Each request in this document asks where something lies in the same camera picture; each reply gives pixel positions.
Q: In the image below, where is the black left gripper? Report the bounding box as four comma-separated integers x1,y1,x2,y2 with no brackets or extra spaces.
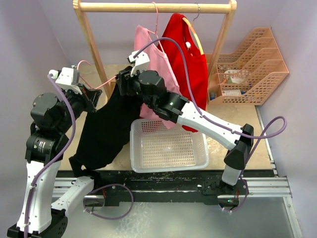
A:
56,82,101,133

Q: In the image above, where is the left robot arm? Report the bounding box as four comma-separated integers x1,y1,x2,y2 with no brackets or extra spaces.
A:
7,84,102,238

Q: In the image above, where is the pink t shirt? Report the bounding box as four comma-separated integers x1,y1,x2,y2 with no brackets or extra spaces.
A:
134,25,184,129

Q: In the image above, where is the aluminium rail frame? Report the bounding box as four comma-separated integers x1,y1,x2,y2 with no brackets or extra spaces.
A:
49,105,304,238

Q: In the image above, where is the peach plastic file organizer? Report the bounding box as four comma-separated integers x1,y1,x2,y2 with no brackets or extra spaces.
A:
208,27,289,106

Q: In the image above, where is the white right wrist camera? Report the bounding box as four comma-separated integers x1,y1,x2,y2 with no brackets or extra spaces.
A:
127,51,150,76

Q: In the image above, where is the wooden clothes rack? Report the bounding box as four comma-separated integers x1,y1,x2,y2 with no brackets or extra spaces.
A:
72,0,237,98

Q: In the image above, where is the white box with red logo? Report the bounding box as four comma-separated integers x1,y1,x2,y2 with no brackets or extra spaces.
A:
221,90,242,96

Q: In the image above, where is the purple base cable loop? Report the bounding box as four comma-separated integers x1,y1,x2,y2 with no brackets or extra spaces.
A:
83,183,135,221

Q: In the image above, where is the white plastic basket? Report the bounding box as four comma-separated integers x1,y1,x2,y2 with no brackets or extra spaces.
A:
130,119,209,173

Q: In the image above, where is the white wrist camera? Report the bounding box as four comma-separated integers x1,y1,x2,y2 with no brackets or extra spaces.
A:
127,51,150,76
49,67,82,95

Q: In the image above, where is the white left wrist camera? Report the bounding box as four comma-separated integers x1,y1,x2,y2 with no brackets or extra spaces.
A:
49,67,82,95

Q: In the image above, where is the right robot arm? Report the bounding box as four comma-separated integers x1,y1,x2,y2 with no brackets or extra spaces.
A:
115,66,254,194

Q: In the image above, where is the red t shirt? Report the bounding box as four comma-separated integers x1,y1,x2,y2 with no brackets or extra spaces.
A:
159,13,209,133

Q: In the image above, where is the wooden hanger with metal hook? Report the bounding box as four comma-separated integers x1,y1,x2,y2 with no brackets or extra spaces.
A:
182,3,204,55

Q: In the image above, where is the black t shirt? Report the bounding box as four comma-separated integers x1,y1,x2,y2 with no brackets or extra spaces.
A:
69,86,143,177

